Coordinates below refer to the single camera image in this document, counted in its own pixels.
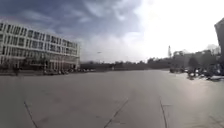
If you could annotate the row of parked vehicles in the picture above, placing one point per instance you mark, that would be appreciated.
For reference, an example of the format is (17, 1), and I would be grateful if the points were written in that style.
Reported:
(196, 72)

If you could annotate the large white office building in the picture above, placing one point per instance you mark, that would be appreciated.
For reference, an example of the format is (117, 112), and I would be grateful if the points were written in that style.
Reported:
(36, 46)

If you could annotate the distant tower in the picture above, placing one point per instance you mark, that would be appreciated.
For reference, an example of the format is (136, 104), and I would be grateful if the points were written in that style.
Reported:
(169, 52)

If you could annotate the distant row of trees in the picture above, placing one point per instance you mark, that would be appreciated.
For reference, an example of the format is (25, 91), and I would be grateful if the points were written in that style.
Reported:
(133, 64)

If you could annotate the grey concrete paved road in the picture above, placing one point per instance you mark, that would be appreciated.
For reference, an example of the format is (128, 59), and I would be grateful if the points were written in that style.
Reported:
(100, 100)

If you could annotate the dark building corner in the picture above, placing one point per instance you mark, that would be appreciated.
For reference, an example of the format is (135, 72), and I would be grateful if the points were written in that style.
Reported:
(220, 36)

